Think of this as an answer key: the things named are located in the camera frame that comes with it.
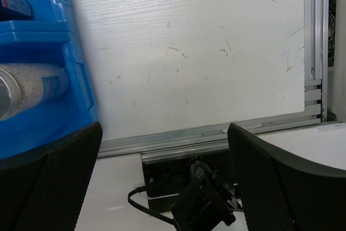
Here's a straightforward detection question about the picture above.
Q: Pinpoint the red-label lid jar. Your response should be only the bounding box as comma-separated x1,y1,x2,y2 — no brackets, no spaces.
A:
1,0,32,22

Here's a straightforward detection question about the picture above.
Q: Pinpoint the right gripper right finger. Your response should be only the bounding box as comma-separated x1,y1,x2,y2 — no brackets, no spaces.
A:
228,123,345,230

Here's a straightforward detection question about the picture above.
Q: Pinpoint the silver-lid white jar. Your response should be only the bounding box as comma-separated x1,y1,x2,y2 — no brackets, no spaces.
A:
1,63,69,121

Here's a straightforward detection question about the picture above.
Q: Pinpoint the blue three-compartment plastic bin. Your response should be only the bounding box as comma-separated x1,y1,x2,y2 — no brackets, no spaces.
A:
1,0,97,158

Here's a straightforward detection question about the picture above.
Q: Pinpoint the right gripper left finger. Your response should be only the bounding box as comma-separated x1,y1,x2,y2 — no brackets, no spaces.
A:
1,122,103,230

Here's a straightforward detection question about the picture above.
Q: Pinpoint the aluminium table frame rail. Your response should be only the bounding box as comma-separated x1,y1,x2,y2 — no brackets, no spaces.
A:
98,0,329,160

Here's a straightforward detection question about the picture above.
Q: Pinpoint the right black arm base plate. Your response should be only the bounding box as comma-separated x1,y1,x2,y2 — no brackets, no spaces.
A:
142,150,236,213

